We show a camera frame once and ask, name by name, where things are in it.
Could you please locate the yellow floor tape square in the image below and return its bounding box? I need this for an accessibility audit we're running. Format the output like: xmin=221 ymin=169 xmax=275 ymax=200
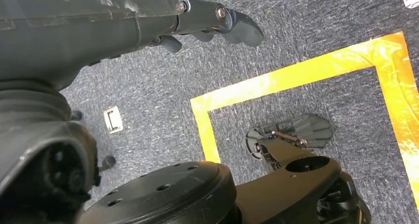
xmin=190 ymin=31 xmax=419 ymax=210

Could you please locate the closed floor outlet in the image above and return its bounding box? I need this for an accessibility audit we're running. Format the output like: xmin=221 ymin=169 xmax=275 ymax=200
xmin=103 ymin=106 xmax=124 ymax=134

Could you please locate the black round robot joint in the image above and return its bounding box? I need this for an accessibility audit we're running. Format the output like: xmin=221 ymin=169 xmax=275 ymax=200
xmin=78 ymin=161 xmax=237 ymax=224

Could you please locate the black robot leg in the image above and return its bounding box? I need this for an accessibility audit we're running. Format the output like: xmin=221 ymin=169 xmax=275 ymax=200
xmin=235 ymin=137 xmax=372 ymax=224

